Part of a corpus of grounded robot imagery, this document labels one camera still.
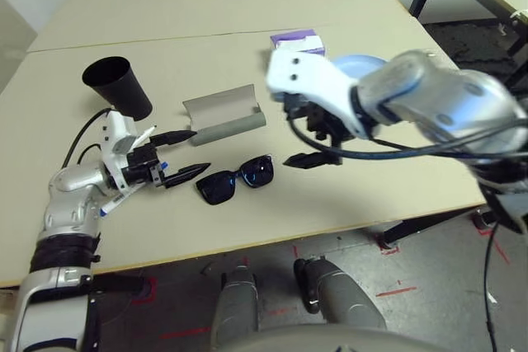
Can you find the white marker with blue cap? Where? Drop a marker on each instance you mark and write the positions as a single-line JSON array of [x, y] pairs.
[[115, 203]]

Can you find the white pen with black tip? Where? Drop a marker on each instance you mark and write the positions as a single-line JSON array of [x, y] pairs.
[[145, 134]]

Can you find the black sunglasses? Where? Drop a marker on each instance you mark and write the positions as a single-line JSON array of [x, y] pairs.
[[218, 191]]

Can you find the grey robot torso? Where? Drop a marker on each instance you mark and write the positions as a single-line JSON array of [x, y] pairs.
[[330, 339]]

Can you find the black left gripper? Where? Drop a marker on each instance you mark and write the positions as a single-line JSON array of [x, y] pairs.
[[142, 166]]

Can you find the white tie on side table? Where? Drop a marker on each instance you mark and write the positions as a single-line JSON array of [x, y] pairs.
[[515, 18]]

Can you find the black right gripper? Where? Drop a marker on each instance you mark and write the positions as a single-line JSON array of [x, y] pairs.
[[326, 125]]

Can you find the black plastic cup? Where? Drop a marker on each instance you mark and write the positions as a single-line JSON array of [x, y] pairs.
[[119, 88]]

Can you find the grey robot leg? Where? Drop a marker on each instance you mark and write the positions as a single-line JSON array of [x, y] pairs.
[[235, 306], [342, 298]]

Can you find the grey glasses case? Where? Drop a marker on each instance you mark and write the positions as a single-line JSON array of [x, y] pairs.
[[222, 106]]

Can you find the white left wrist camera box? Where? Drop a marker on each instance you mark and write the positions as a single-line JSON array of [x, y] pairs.
[[117, 131]]

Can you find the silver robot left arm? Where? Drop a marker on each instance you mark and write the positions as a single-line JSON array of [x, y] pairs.
[[62, 212]]

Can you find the grey robot right leg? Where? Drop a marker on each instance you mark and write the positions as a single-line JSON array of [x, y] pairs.
[[342, 298]]

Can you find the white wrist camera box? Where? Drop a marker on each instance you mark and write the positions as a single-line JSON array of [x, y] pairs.
[[309, 76], [117, 131]]

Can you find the light blue plate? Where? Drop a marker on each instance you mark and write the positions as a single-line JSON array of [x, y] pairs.
[[359, 64]]

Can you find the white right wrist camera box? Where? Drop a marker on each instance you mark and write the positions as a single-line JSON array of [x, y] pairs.
[[309, 76]]

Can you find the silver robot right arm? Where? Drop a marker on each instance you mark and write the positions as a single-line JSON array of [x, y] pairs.
[[445, 96]]

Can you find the grey robot left leg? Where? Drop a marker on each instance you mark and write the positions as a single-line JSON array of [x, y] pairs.
[[235, 306]]

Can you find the purple tissue pack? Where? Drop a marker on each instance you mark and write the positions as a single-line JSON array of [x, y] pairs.
[[297, 40]]

